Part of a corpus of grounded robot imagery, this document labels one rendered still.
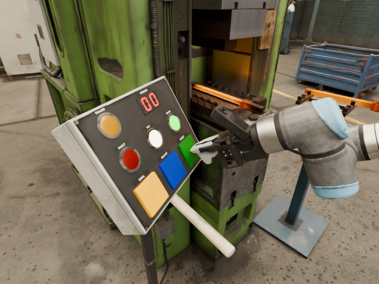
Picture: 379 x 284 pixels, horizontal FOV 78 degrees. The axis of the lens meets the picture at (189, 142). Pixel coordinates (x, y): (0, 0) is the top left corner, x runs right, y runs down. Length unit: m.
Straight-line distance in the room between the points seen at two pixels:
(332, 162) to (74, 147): 0.52
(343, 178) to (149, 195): 0.41
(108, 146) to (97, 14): 0.79
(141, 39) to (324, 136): 0.62
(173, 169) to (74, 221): 1.46
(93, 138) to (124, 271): 1.24
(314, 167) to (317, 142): 0.06
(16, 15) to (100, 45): 4.87
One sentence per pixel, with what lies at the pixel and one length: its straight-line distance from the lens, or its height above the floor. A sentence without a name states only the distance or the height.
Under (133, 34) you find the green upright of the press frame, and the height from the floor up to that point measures 1.30.
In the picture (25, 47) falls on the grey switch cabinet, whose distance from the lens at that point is 6.07.
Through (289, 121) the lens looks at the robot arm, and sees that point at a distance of 0.53.
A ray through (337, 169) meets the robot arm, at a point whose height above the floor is 1.09.
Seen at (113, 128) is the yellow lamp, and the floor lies 1.16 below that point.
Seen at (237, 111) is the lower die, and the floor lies 0.97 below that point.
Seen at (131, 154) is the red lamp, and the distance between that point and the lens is 0.53.
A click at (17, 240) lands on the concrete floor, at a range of 2.07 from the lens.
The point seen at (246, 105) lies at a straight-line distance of 1.06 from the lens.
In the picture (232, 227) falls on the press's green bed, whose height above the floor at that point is 0.16.
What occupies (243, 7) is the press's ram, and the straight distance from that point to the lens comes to 0.95.
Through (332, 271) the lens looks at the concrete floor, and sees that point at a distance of 1.81.
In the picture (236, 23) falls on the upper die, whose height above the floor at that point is 1.32.
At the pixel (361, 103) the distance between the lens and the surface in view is 1.40.
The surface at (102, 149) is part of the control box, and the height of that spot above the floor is 1.13.
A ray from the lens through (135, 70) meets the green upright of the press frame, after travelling 0.86.
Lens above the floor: 1.38
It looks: 31 degrees down
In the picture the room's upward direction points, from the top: straight up
